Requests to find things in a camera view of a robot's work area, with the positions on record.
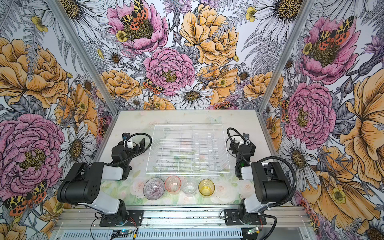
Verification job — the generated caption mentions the aluminium corner post right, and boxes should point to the aluminium corner post right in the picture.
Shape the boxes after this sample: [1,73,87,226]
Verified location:
[258,0,315,115]

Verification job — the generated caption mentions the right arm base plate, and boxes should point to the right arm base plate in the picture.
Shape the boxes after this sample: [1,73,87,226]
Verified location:
[220,209,267,226]

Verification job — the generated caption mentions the pink glass cup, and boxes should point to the pink glass cup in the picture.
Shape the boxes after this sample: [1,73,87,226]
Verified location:
[165,176,182,193]

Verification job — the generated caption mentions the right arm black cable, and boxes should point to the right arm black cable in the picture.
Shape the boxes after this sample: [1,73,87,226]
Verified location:
[226,127,298,240]

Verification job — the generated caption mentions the green circuit board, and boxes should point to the green circuit board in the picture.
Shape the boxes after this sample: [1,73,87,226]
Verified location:
[111,230,131,240]

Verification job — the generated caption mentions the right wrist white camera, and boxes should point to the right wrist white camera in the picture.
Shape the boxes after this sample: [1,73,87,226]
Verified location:
[239,134,250,145]

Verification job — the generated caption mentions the clear glass cup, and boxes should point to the clear glass cup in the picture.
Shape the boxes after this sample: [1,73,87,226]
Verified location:
[181,178,197,195]

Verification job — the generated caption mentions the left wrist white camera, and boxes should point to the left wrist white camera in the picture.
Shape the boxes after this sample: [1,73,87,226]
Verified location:
[123,135,134,149]

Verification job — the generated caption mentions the white wire dish rack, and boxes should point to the white wire dish rack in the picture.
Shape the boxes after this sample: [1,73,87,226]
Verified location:
[146,124,231,176]

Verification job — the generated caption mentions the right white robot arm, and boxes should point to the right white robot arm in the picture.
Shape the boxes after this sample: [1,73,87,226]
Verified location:
[224,137,298,226]

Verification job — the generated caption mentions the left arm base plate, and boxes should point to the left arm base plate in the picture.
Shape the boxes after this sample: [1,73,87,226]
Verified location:
[99,210,144,227]

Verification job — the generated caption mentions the aluminium corner post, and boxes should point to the aluminium corner post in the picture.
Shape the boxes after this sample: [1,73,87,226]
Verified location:
[258,0,315,115]
[47,1,119,116]

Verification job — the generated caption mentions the aluminium corner post left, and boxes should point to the aluminium corner post left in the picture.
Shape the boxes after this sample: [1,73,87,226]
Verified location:
[47,1,119,116]

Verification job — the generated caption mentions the white ribbed bowl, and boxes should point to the white ribbed bowl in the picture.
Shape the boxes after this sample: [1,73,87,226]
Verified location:
[143,178,165,201]

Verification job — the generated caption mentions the wrist white camera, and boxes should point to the wrist white camera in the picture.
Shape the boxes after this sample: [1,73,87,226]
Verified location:
[123,135,134,149]
[239,134,250,145]

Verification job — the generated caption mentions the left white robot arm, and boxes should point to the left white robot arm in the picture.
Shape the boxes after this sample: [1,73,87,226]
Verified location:
[57,137,146,227]

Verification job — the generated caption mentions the amber glass cup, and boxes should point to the amber glass cup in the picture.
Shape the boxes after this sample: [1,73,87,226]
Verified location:
[198,179,215,197]

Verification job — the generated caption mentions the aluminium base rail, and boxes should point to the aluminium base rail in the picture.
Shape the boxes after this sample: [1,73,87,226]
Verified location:
[50,205,316,240]

